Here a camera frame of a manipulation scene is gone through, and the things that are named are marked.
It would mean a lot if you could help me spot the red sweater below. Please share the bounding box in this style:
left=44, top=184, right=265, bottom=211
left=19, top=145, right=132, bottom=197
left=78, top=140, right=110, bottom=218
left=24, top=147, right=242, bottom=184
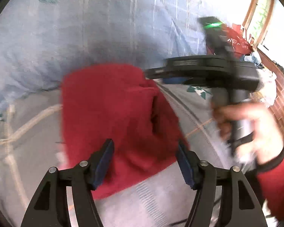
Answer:
left=61, top=64, right=184, bottom=199

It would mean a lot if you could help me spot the red sleeve forearm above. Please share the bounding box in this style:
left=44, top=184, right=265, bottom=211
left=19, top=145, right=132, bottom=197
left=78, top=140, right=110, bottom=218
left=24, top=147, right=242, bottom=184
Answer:
left=257, top=147, right=284, bottom=221

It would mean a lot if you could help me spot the person's right hand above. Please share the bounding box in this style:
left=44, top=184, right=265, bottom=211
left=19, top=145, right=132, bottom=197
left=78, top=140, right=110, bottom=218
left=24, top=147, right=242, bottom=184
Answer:
left=211, top=102, right=284, bottom=165

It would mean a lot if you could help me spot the red plastic bag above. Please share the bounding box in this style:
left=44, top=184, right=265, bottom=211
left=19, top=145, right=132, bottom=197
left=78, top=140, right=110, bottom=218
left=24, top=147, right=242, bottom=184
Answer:
left=222, top=24, right=252, bottom=58

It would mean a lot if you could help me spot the grey star-print bed sheet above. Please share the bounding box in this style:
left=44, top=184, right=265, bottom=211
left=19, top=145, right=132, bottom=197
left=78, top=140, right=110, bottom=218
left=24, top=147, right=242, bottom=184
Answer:
left=0, top=70, right=275, bottom=227

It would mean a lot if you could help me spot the blue plaid pillow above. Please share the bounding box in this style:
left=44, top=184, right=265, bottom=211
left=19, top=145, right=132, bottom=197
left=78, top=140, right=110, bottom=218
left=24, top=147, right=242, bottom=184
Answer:
left=0, top=0, right=206, bottom=115

